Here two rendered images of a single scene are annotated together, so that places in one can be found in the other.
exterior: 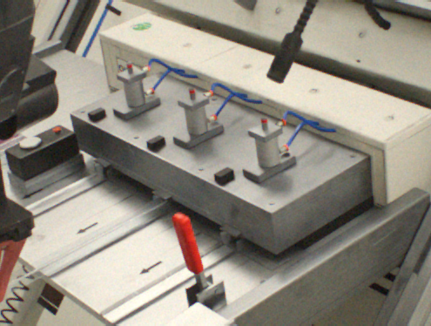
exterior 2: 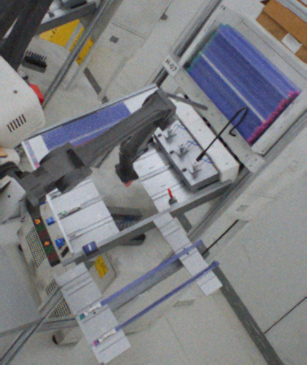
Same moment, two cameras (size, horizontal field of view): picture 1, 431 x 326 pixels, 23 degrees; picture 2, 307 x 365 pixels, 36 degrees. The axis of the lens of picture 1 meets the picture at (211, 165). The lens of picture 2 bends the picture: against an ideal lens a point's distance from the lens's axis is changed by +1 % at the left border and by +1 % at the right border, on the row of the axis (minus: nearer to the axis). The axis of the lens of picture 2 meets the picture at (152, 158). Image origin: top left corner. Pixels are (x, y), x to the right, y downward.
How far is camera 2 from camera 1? 1.09 m
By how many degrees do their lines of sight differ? 25
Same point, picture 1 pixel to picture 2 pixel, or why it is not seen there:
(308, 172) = (203, 173)
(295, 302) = (193, 204)
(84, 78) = not seen: hidden behind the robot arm
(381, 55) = (231, 143)
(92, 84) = not seen: hidden behind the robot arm
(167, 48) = (181, 113)
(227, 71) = (194, 130)
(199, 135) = (181, 152)
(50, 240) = (142, 168)
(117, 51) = not seen: hidden behind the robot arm
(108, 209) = (157, 162)
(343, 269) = (205, 197)
